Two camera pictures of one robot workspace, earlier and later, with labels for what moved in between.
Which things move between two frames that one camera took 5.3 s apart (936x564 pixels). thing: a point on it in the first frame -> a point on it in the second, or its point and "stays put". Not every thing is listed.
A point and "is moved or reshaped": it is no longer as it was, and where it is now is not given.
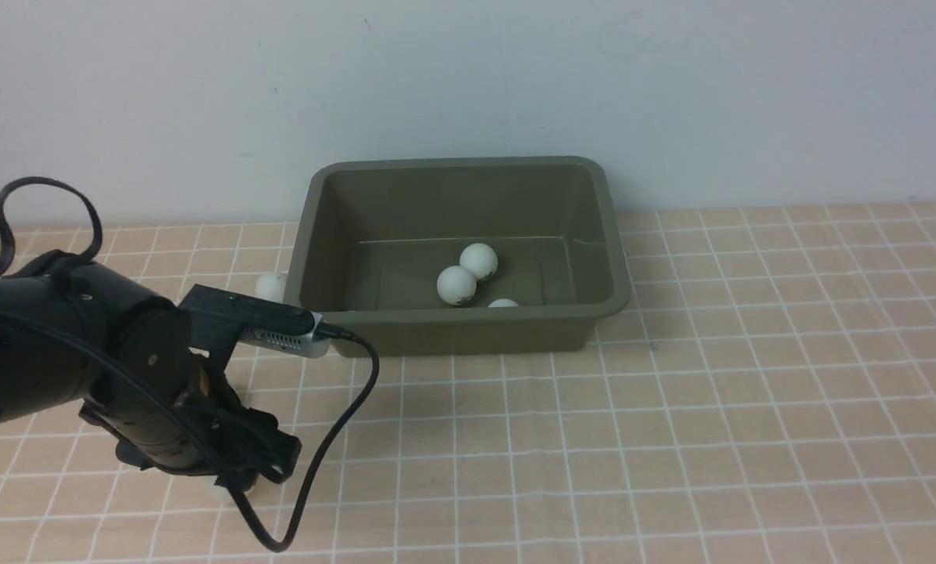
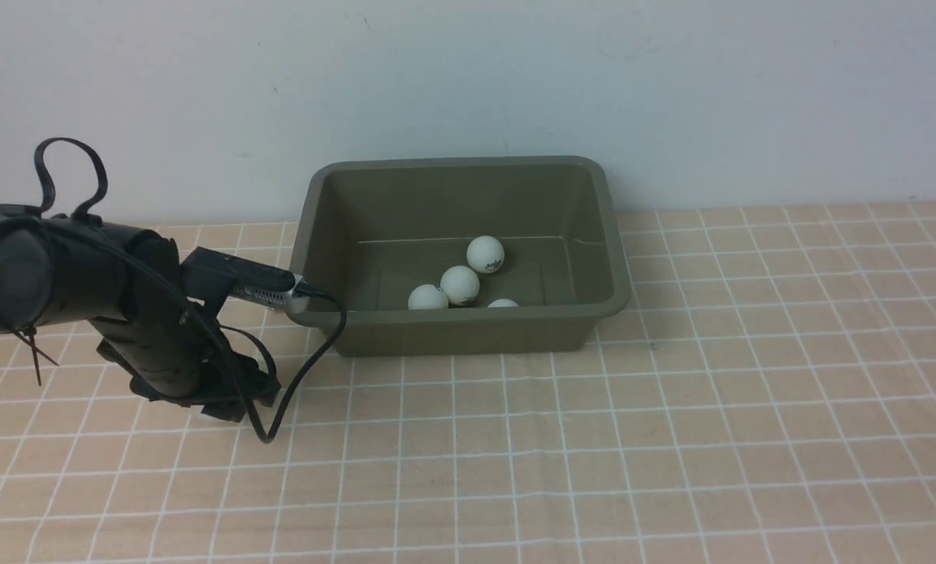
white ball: [223, 493] -> [428, 297]
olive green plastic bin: [460, 255] stays put
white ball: [503, 303] stays put
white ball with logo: [480, 260] is moved or reshaped
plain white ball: [457, 285] stays put
